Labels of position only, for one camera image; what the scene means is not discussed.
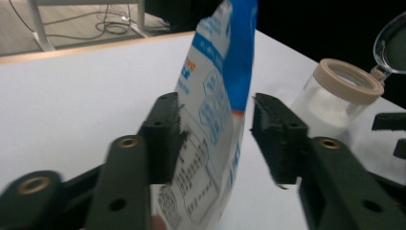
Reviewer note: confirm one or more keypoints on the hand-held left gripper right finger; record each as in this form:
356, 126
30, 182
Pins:
287, 143

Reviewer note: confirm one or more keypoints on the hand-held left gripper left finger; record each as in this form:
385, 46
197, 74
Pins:
156, 153

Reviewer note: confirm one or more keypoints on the glass jar with beige rim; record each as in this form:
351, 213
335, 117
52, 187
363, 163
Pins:
348, 80

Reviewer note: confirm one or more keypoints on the blue and white pouch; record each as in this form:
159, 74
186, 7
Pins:
220, 96

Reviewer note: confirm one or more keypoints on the white powder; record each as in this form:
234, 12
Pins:
325, 108

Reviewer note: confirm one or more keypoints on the black curtain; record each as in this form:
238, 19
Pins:
319, 25

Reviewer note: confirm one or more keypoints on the white metal desk frame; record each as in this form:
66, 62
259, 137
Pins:
38, 25

